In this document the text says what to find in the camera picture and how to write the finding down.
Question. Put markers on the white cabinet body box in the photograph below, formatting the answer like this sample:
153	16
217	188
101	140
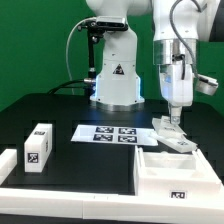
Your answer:
169	175

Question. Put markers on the white panel with tag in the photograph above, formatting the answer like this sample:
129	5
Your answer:
181	145

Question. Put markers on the tall white block with tag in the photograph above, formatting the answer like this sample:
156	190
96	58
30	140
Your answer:
37	148

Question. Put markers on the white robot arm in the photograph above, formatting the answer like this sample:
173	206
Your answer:
178	26

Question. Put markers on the white frame rail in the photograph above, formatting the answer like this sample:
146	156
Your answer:
209	170
110	207
8	161

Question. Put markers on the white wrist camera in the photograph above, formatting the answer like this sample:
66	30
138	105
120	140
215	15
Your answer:
206	85

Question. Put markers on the white front frame rail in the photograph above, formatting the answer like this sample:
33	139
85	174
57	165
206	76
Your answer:
110	207

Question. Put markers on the white marker sheet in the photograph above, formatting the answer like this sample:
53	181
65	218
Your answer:
113	135

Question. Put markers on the small white door panel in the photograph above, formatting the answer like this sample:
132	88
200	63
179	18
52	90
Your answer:
164	128

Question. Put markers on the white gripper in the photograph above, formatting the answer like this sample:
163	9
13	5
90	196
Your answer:
176	85

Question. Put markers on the black camera stand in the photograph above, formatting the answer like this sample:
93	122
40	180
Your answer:
91	43

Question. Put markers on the white left frame rail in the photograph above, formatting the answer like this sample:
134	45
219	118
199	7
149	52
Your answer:
8	161

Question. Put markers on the white right frame rail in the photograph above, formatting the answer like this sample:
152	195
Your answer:
209	170

